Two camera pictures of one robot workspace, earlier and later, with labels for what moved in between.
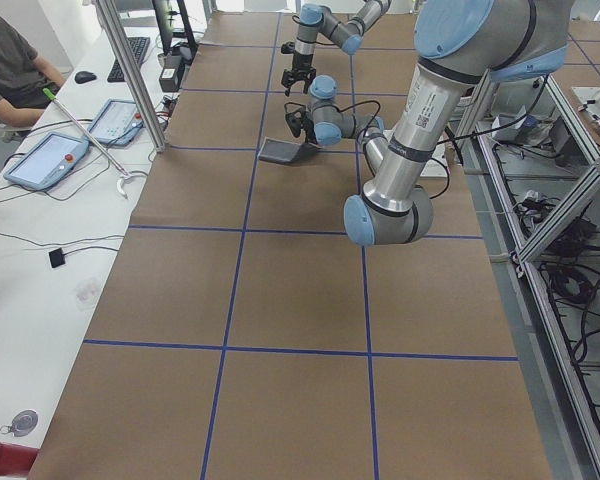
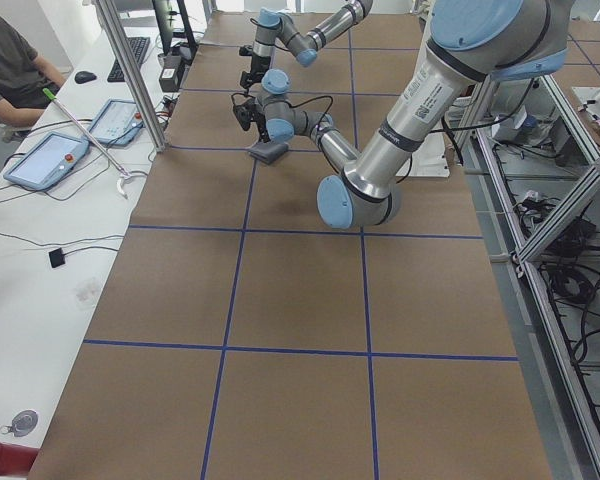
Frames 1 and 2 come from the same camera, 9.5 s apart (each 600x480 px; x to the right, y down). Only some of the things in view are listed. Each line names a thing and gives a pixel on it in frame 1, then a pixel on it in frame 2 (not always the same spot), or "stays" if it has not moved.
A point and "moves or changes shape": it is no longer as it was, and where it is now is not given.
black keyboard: [138, 46] stays
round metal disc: [23, 423] stays
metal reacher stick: [125, 175] stays
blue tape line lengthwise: [237, 271] stays
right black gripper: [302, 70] → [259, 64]
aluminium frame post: [133, 76] stays
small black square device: [56, 257] stays
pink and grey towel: [287, 151] moves or changes shape
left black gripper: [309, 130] → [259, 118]
